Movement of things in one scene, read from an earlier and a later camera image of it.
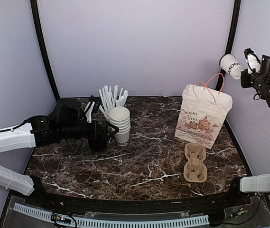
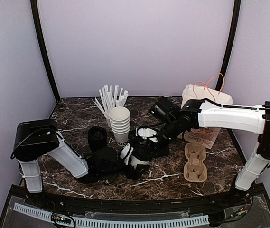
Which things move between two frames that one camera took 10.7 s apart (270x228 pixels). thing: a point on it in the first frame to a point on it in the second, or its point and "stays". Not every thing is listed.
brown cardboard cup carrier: [195, 169] stays
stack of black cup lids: [97, 145] stays
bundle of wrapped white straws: [109, 99] stays
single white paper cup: [231, 65] to [134, 161]
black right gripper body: [256, 83] to [163, 150]
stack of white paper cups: [120, 117] stays
